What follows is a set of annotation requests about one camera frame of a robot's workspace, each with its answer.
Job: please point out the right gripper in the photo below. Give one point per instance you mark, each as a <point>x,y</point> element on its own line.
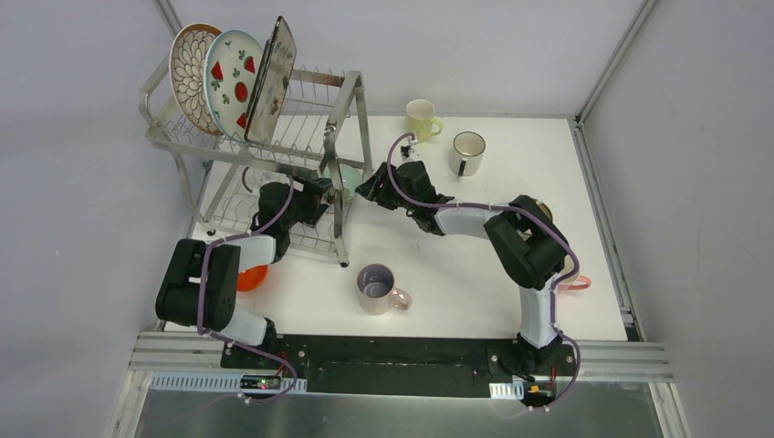
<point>371,188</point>

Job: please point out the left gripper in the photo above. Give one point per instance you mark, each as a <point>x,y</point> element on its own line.
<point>319,197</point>

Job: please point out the mint green bowl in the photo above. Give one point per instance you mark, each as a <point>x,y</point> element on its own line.
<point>351,178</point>

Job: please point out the square flower pattern plate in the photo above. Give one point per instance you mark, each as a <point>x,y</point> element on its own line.
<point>271,84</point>

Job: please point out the watermelon pattern round plate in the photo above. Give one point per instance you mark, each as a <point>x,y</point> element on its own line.
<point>230,69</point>

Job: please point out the floral petal brown-rim plate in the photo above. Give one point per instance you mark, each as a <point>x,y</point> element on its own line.
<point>186,69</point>

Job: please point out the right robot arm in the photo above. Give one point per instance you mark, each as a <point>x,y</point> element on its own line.
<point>528,245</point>

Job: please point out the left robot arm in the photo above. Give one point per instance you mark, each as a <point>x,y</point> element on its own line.
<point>200,284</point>

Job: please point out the stainless steel dish rack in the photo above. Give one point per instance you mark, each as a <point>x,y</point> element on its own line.
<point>322,127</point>

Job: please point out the yellow mug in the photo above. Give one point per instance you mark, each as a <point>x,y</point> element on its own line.
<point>420,120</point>

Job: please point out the orange plastic bowl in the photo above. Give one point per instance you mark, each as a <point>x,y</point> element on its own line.
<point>251,278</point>

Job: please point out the pink iridescent mug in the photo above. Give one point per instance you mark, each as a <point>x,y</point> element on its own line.
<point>377,291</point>

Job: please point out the white mug dark rim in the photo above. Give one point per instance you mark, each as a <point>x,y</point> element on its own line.
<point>467,152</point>

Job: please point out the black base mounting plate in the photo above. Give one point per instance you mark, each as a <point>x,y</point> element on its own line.
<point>426,367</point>

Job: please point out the brown patterned small bowl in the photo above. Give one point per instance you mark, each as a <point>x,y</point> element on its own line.
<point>545,210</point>

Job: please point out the pink cup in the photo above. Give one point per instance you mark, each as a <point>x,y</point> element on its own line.
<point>577,282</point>

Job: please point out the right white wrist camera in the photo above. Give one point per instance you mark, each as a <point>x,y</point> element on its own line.
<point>409,153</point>

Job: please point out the aluminium frame rail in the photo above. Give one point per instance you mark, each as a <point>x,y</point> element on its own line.
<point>603,223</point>

